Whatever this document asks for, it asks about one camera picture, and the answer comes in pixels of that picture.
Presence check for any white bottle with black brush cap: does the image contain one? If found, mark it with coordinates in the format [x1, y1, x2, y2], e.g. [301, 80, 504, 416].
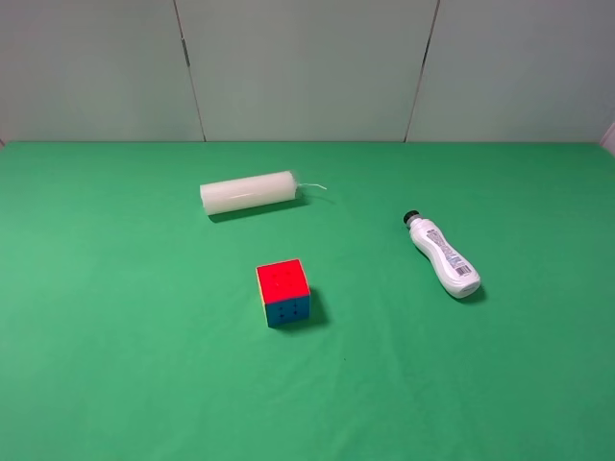
[403, 210, 481, 299]

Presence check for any colourful puzzle cube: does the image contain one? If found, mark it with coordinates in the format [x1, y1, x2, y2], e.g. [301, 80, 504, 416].
[256, 258, 311, 328]

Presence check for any white pillar candle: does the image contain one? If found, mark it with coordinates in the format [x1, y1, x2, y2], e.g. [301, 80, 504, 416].
[199, 171, 327, 216]

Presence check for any green table cloth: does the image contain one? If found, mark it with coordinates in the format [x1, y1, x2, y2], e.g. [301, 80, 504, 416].
[1, 142, 614, 460]

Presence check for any pink object at right edge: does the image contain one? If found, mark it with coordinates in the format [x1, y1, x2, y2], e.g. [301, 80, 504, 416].
[600, 123, 615, 156]

